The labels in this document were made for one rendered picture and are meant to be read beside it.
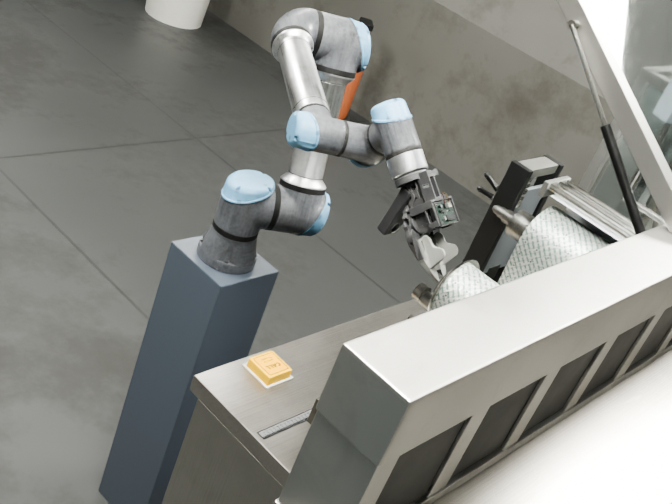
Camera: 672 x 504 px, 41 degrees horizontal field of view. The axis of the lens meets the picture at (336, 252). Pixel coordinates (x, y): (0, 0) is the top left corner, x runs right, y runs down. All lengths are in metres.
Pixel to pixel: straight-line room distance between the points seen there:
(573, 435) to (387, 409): 0.50
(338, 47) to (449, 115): 3.59
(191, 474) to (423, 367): 1.25
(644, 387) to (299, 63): 1.01
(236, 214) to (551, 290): 1.26
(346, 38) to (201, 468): 1.01
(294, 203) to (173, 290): 0.39
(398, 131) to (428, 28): 4.02
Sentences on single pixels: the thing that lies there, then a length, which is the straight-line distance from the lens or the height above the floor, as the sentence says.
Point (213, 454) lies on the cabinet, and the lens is 1.92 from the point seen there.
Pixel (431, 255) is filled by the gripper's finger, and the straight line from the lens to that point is 1.77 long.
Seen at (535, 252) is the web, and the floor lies 1.34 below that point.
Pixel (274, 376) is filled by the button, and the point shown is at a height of 0.92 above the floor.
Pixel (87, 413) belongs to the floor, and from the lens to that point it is 3.08.
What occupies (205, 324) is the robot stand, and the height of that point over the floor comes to 0.78.
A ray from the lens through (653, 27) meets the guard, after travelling 1.64.
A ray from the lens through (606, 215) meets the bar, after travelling 1.92.
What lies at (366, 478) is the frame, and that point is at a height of 1.56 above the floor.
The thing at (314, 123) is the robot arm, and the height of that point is 1.43.
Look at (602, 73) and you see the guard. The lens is 1.38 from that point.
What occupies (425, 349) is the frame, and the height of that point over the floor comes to 1.65.
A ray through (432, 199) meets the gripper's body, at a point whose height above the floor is 1.40.
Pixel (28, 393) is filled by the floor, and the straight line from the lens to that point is 3.12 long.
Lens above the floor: 2.09
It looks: 28 degrees down
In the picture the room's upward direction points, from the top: 22 degrees clockwise
